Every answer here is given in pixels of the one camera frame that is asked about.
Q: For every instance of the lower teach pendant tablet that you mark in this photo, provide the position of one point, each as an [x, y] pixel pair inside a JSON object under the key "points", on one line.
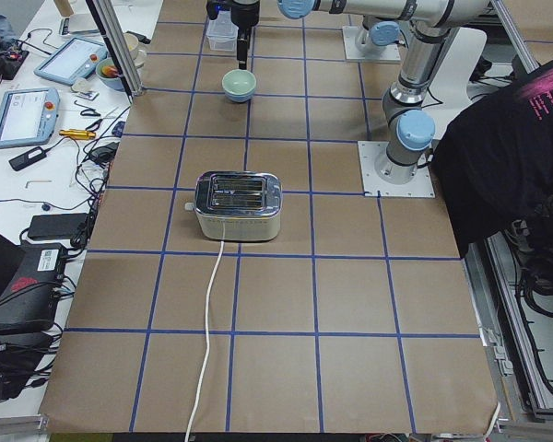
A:
{"points": [[28, 116]]}

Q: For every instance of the blue bowl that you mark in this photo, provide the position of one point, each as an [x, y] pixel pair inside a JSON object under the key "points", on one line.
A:
{"points": [[239, 96]]}

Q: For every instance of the green bowl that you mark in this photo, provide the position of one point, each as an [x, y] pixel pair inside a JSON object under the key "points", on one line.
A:
{"points": [[239, 82]]}

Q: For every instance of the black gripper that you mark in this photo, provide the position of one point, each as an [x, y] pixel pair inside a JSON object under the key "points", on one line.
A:
{"points": [[242, 15]]}

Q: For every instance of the aluminium frame post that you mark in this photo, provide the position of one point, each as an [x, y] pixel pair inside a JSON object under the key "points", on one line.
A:
{"points": [[110, 30]]}

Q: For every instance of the black power adapter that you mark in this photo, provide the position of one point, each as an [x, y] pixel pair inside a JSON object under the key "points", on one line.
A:
{"points": [[27, 158]]}

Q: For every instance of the teach pendant tablet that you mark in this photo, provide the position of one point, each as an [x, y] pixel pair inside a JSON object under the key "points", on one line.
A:
{"points": [[28, 116], [76, 59]]}

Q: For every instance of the person in black shirt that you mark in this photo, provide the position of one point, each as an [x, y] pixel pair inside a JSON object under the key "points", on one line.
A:
{"points": [[494, 162]]}

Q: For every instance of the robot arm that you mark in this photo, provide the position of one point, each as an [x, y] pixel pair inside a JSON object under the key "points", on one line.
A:
{"points": [[434, 13], [411, 129]]}

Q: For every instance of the clear plastic food container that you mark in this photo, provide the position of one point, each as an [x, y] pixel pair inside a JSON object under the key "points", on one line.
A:
{"points": [[221, 33]]}

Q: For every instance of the bowl with small items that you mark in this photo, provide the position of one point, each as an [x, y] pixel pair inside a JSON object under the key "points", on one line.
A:
{"points": [[109, 75]]}

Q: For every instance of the upper teach pendant tablet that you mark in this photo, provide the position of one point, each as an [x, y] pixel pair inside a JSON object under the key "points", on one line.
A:
{"points": [[76, 59]]}

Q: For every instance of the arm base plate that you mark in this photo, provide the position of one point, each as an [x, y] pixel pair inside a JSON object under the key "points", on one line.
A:
{"points": [[359, 48], [383, 178]]}

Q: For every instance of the cream chrome toaster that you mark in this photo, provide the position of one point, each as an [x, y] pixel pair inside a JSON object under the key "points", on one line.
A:
{"points": [[239, 206]]}

